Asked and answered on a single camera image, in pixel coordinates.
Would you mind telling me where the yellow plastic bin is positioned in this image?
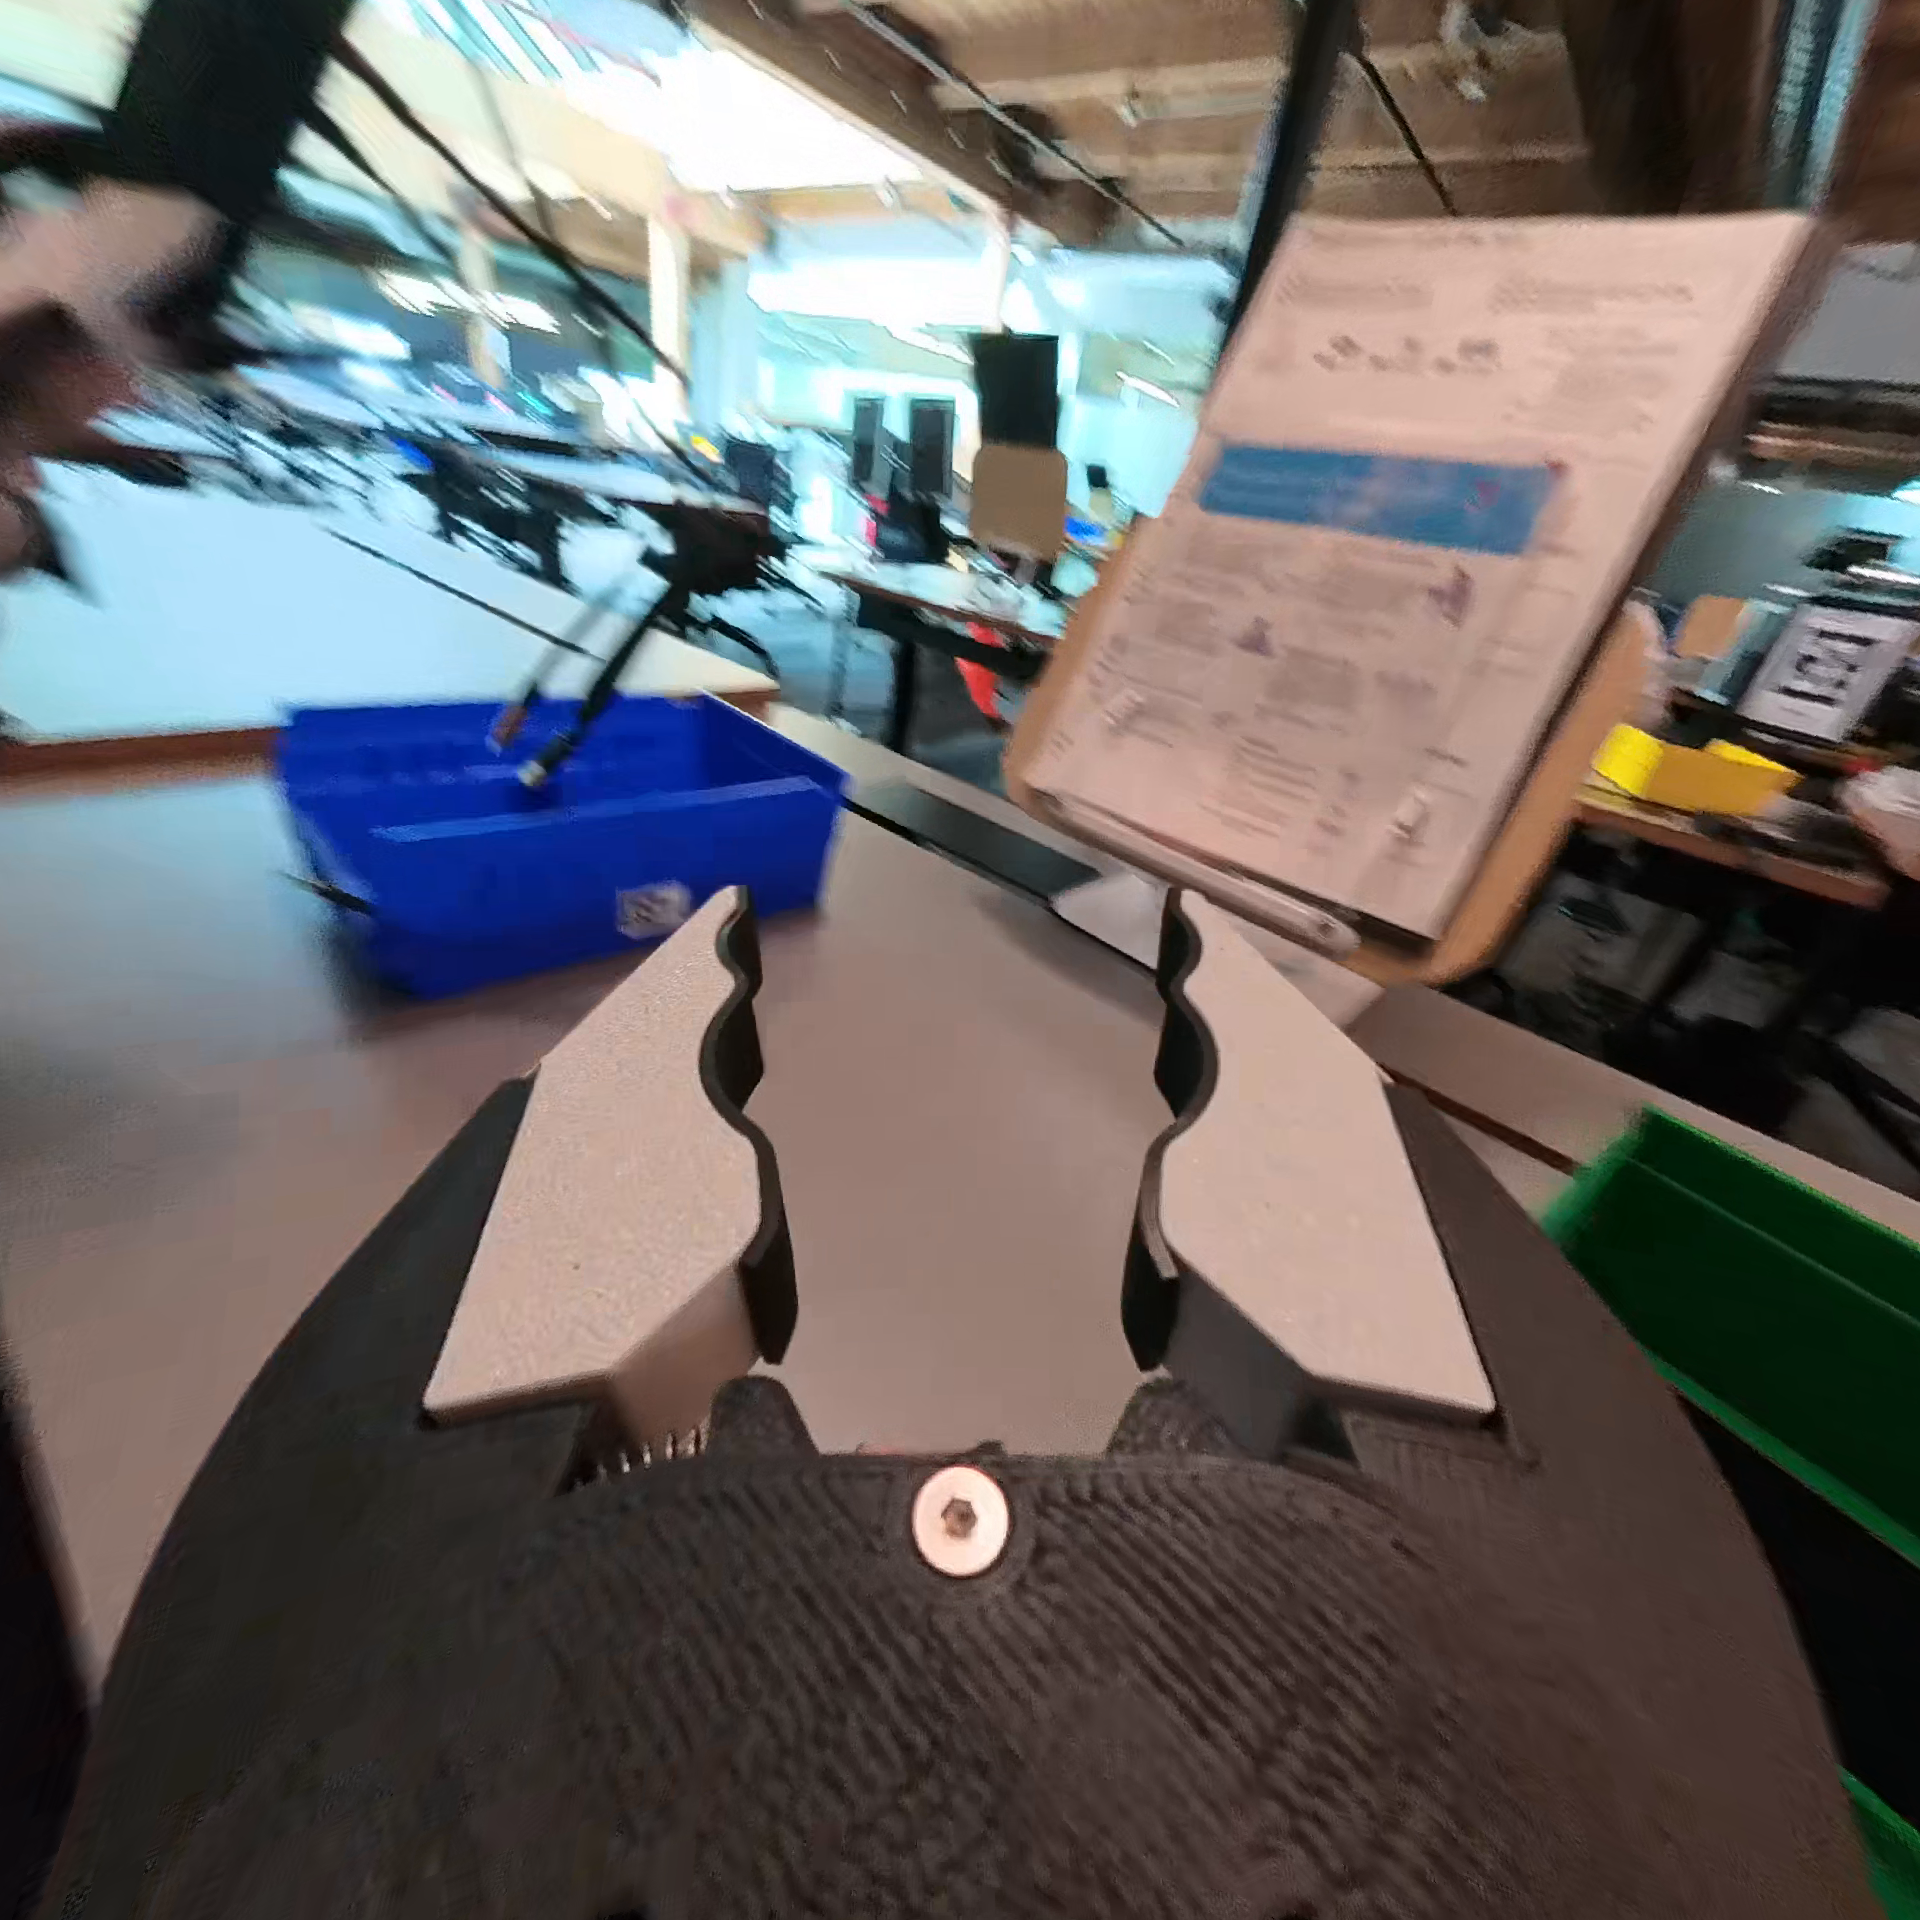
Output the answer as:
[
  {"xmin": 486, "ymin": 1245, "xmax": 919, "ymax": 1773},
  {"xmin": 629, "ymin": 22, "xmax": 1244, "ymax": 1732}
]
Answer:
[{"xmin": 1590, "ymin": 719, "xmax": 1806, "ymax": 822}]

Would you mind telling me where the wooden top desk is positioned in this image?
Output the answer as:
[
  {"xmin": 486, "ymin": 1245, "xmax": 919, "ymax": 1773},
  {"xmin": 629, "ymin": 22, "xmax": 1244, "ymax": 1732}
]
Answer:
[
  {"xmin": 815, "ymin": 558, "xmax": 1069, "ymax": 752},
  {"xmin": 1571, "ymin": 792, "xmax": 1895, "ymax": 911}
]

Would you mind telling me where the blue plastic bin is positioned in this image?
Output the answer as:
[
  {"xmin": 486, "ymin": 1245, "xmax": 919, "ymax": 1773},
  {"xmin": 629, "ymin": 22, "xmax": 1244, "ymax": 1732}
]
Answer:
[{"xmin": 274, "ymin": 691, "xmax": 851, "ymax": 1001}]

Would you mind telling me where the wooden stand board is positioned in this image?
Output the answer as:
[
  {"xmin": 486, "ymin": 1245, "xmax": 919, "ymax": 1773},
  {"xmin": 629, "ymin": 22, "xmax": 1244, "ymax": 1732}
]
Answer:
[{"xmin": 966, "ymin": 441, "xmax": 1071, "ymax": 559}]

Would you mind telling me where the white printed box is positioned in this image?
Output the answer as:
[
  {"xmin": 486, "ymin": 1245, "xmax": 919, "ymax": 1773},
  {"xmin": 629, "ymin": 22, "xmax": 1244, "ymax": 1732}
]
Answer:
[{"xmin": 1740, "ymin": 599, "xmax": 1920, "ymax": 743}]

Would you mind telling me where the green plastic bin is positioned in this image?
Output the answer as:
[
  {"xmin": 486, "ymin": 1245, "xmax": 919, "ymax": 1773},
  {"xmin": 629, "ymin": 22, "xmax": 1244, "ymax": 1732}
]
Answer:
[{"xmin": 1542, "ymin": 1106, "xmax": 1920, "ymax": 1920}]

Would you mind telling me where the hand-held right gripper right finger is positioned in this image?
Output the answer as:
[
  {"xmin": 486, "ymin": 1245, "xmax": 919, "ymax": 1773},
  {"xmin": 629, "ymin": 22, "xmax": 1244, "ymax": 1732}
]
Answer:
[{"xmin": 1121, "ymin": 887, "xmax": 1500, "ymax": 1469}]

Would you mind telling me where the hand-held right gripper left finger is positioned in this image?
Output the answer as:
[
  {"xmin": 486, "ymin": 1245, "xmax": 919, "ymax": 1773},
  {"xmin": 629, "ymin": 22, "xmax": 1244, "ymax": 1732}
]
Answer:
[{"xmin": 420, "ymin": 883, "xmax": 800, "ymax": 1450}]

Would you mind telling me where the printed instruction sheet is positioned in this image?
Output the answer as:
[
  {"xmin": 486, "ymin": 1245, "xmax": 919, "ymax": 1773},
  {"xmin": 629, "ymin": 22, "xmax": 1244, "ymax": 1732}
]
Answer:
[{"xmin": 1026, "ymin": 210, "xmax": 1823, "ymax": 943}]

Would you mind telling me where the black usb cable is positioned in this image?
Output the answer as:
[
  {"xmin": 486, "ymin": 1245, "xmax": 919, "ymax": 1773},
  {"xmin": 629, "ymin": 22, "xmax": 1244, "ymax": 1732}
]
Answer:
[
  {"xmin": 514, "ymin": 575, "xmax": 700, "ymax": 792},
  {"xmin": 481, "ymin": 575, "xmax": 677, "ymax": 756}
]

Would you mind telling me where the wooden document stand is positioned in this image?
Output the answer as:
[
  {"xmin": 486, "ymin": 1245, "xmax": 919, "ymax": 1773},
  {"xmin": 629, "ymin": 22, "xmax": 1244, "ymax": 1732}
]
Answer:
[{"xmin": 1001, "ymin": 210, "xmax": 1847, "ymax": 992}]

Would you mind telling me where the white table with wooden edge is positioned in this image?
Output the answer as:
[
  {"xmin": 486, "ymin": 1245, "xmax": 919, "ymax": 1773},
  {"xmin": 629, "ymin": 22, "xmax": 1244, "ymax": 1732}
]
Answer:
[{"xmin": 0, "ymin": 450, "xmax": 782, "ymax": 782}]

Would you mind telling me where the black panel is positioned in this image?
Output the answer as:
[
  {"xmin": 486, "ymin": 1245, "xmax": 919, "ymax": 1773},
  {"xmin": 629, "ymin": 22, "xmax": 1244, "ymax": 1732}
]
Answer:
[{"xmin": 966, "ymin": 331, "xmax": 1062, "ymax": 445}]

